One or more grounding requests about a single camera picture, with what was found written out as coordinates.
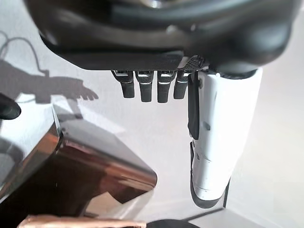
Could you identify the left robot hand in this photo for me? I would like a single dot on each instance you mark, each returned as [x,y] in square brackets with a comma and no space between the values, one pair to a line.
[154,31]

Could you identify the dark brown glossy stand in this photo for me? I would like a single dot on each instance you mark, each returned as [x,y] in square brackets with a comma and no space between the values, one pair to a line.
[71,171]

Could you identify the left silver robot leg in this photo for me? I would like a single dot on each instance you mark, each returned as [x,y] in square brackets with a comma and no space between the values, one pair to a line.
[9,109]

